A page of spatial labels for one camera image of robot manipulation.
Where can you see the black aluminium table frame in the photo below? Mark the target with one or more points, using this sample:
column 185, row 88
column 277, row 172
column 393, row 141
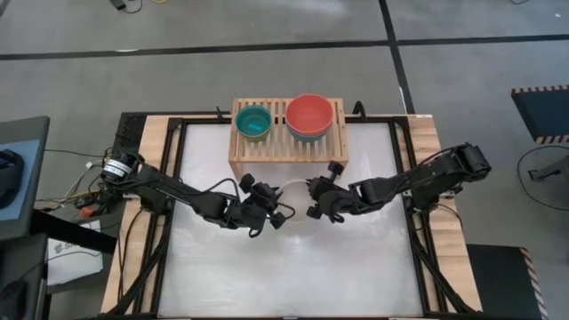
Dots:
column 175, row 146

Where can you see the grey stand foot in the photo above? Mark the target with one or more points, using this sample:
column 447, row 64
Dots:
column 551, row 169

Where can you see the black power adapter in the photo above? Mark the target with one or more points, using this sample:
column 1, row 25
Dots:
column 118, row 4

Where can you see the blue desk pad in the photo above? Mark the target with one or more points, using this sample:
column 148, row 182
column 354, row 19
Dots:
column 30, row 178

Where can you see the wooden slatted shelf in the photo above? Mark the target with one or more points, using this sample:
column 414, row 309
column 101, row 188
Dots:
column 284, row 151

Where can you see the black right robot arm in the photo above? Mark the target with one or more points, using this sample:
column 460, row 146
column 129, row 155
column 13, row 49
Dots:
column 422, row 178

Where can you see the large white bowl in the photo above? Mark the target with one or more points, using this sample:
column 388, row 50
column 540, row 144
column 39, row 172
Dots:
column 295, row 200

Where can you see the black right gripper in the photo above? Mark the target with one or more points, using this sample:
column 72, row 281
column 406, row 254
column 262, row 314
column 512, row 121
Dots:
column 331, row 197

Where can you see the black mat striped edge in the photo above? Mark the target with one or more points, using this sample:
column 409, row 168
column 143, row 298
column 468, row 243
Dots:
column 544, row 113
column 498, row 284

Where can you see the large orange bowl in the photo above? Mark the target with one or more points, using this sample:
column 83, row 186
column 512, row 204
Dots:
column 309, row 113

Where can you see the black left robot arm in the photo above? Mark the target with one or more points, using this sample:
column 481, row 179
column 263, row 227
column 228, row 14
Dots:
column 178, row 191

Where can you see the white paper sheet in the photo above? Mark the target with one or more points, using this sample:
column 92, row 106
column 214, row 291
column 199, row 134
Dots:
column 73, row 262

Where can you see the small teal bowl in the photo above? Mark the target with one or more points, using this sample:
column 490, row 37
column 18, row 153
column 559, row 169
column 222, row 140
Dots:
column 253, row 120

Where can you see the black clamp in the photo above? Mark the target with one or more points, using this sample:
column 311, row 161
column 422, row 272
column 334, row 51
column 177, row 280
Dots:
column 220, row 113
column 359, row 110

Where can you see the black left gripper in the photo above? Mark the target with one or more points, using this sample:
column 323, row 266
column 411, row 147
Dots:
column 255, row 209

